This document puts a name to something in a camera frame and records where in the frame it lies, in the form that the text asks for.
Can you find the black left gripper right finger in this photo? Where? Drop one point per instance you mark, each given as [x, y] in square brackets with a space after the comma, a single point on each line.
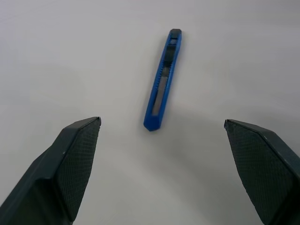
[262, 168]

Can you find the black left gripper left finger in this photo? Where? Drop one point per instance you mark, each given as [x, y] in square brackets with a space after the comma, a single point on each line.
[58, 168]

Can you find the blue utility knife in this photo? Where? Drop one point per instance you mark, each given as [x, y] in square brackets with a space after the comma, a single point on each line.
[164, 79]

